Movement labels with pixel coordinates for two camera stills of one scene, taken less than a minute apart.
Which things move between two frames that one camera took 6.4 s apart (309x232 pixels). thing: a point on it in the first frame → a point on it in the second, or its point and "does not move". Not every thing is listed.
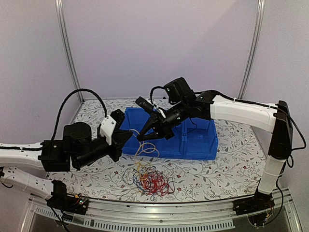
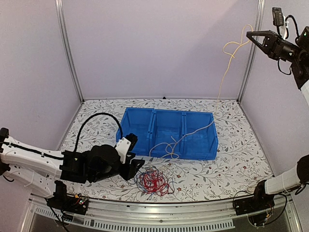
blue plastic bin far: (133, 120) does not move
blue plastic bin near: (199, 139) does not move
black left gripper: (119, 138) → (133, 170)
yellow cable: (147, 148) → (243, 42)
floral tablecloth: (235, 172) does not move
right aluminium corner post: (259, 11) does not move
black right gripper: (162, 125) → (273, 45)
